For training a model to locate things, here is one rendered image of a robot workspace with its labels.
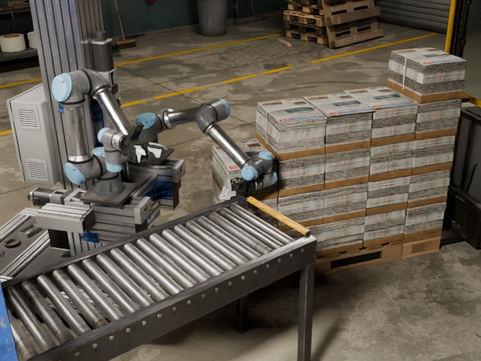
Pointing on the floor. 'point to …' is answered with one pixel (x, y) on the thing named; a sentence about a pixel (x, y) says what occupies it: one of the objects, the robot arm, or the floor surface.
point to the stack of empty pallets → (311, 20)
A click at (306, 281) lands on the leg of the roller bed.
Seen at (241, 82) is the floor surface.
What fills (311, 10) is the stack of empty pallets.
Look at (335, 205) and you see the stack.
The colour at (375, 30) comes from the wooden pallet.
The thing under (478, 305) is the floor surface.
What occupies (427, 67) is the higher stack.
